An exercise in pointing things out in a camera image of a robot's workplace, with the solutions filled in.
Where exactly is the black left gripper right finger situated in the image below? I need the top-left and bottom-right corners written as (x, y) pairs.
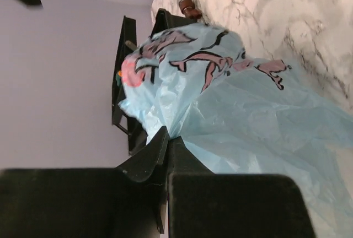
top-left (168, 138), bottom-right (315, 237)

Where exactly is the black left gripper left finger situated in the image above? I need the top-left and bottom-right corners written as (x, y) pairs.
top-left (1, 127), bottom-right (169, 237)

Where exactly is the light blue printed plastic bag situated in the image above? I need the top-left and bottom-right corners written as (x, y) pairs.
top-left (118, 24), bottom-right (353, 238)

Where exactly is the green orange screwdriver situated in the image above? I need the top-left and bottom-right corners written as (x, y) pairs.
top-left (115, 71), bottom-right (122, 86)

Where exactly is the black open toolbox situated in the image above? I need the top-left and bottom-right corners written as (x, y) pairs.
top-left (111, 8), bottom-right (196, 155)

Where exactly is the brown small figurine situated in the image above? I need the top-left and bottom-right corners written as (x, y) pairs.
top-left (179, 0), bottom-right (202, 20)

